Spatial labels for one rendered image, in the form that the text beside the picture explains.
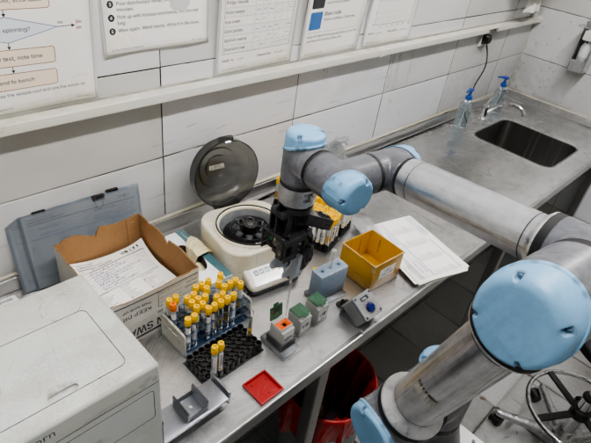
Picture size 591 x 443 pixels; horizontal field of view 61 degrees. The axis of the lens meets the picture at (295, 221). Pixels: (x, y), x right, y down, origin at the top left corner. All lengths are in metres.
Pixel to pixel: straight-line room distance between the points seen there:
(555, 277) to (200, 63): 1.10
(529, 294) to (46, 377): 0.69
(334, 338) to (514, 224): 0.69
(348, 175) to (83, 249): 0.82
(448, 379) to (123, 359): 0.50
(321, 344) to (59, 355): 0.66
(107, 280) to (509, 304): 1.02
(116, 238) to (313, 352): 0.61
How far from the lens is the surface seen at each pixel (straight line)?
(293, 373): 1.25
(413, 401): 0.85
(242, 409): 1.18
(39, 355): 0.92
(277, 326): 1.23
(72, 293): 1.01
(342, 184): 0.83
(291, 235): 1.00
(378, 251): 1.58
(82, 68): 1.28
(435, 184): 0.86
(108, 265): 1.42
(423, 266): 1.62
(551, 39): 3.27
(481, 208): 0.81
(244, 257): 1.37
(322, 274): 1.36
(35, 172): 1.34
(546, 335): 0.62
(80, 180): 1.40
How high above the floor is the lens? 1.86
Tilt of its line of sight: 35 degrees down
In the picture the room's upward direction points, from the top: 9 degrees clockwise
